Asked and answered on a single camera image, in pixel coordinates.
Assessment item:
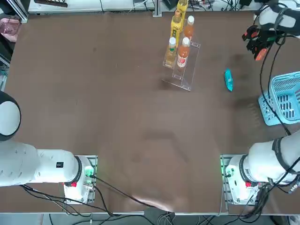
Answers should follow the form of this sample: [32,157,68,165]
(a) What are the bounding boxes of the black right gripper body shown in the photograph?
[256,27,285,48]

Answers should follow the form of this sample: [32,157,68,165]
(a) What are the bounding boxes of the orange black barcode scanner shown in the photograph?
[242,25,268,62]

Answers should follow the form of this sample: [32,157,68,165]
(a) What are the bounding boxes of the teal potato chips packet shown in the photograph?
[224,68,234,92]

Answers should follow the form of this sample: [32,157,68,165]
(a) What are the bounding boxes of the light blue plastic basket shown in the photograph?
[257,72,300,126]

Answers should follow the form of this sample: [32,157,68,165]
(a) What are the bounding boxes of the clear acrylic stepped shelf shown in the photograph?
[161,18,201,92]

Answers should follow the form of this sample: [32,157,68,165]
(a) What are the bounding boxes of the orange juice bottle white cap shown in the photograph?
[177,37,190,69]
[183,15,195,39]

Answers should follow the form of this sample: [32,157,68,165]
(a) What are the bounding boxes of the yellow bottle orange cap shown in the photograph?
[170,10,185,39]
[176,0,189,18]

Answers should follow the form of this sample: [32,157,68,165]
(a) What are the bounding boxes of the pale tea bottle white cap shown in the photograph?
[164,37,177,67]

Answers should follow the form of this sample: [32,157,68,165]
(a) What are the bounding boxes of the pink mesh item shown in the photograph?
[0,17,22,43]

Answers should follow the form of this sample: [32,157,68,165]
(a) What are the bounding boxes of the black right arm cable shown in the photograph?
[258,43,293,136]

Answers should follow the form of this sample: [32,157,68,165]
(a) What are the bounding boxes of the black cable across table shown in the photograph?
[92,174,175,214]

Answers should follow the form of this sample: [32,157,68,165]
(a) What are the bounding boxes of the aluminium frame corner post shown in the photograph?
[9,0,30,23]

